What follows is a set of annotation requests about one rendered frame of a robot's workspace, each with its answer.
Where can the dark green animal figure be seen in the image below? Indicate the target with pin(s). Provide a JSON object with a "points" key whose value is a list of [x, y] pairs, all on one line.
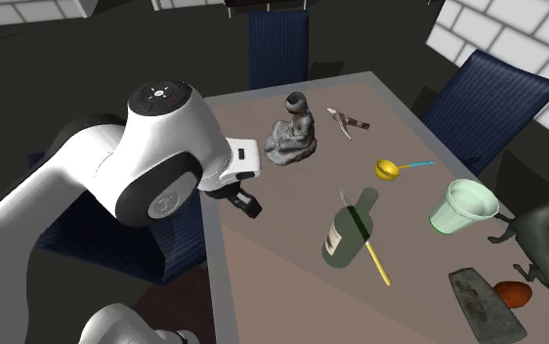
{"points": [[543, 238]]}

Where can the grey rusty flat slab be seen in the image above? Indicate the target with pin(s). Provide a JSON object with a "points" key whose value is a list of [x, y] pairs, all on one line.
{"points": [[484, 307]]}

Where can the pale green cup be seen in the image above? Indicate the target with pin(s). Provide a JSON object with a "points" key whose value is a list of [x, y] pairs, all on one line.
{"points": [[462, 207]]}

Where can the brown bird figure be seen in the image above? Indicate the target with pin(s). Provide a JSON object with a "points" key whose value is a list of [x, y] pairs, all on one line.
{"points": [[346, 122]]}

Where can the dark blue chair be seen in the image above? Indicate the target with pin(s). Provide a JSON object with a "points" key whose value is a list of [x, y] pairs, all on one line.
{"points": [[484, 105], [278, 47], [169, 247]]}

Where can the green glass bottle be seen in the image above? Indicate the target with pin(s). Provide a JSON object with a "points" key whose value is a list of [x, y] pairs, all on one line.
{"points": [[348, 233]]}

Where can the grey table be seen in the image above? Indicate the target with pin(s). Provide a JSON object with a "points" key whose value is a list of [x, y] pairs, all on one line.
{"points": [[293, 295]]}

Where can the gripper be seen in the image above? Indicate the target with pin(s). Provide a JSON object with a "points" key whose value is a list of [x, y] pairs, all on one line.
{"points": [[241, 200]]}

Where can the orange oval object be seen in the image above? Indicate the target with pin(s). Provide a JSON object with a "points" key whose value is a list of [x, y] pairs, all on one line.
{"points": [[515, 294]]}

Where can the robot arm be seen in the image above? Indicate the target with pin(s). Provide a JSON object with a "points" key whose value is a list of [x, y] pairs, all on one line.
{"points": [[160, 143]]}

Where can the grey seated figure statue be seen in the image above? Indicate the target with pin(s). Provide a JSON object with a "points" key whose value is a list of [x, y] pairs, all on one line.
{"points": [[291, 138]]}

